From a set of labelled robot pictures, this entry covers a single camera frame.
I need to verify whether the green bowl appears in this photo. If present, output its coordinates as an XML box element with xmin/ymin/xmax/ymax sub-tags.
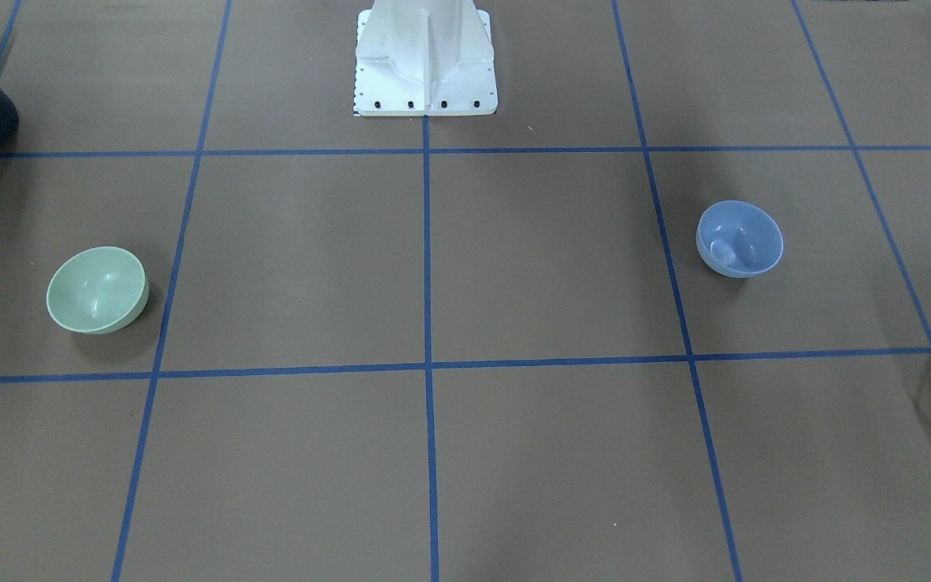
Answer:
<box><xmin>45</xmin><ymin>246</ymin><xmax>150</xmax><ymax>335</ymax></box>

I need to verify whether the blue bowl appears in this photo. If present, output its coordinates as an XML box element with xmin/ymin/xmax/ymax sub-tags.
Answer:
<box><xmin>695</xmin><ymin>200</ymin><xmax>786</xmax><ymax>279</ymax></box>

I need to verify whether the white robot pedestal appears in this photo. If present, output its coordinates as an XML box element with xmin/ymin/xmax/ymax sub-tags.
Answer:
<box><xmin>352</xmin><ymin>1</ymin><xmax>499</xmax><ymax>117</ymax></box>

